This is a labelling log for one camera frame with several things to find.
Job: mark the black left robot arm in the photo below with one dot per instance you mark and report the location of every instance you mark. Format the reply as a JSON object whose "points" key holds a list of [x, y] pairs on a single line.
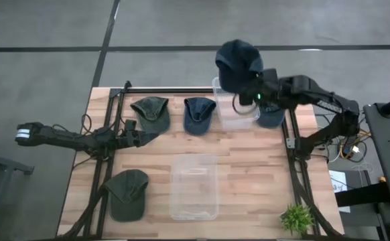
{"points": [[64, 139]]}

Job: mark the black aluminium table frame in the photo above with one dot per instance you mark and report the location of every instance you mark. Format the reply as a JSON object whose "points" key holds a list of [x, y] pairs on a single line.
{"points": [[109, 187]]}

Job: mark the white paper sheet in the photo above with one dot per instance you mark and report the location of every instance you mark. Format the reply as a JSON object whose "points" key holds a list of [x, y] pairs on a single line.
{"points": [[340, 187]]}

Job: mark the small green artificial plant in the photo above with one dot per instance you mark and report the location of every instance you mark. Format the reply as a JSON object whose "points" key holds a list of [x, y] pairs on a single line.
{"points": [[296, 218]]}

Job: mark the grey cart top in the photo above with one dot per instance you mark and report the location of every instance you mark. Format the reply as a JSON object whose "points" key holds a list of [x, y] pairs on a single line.
{"points": [[389, 150]]}

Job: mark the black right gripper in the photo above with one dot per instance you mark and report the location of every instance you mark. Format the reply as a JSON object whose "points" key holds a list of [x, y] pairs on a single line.
{"points": [[268, 88]]}

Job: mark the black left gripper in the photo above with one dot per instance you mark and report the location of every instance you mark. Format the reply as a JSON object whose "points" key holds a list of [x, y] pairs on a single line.
{"points": [[129, 137]]}

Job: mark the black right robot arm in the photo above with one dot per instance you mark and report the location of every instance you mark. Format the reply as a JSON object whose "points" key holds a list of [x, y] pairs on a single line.
{"points": [[329, 107]]}

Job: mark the medium blue baseball cap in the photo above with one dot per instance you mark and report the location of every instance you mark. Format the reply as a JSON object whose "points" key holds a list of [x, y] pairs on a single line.
{"points": [[270, 118]]}

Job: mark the dark green baseball cap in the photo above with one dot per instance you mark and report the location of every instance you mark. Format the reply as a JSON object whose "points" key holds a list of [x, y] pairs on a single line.
{"points": [[128, 195], [153, 115]]}

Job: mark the dark metal stand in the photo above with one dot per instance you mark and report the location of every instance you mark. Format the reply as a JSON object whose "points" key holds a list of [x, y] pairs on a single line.
{"points": [[0, 167]]}

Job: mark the large clear plastic bin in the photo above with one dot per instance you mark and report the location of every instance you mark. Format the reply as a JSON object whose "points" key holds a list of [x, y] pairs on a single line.
{"points": [[194, 187]]}

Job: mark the small clear plastic bin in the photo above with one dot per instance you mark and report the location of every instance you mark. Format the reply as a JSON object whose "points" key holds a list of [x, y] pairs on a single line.
{"points": [[228, 117]]}

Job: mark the navy blue baseball cap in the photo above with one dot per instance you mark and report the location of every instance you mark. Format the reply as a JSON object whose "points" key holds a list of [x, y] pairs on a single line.
{"points": [[237, 63], [198, 115]]}

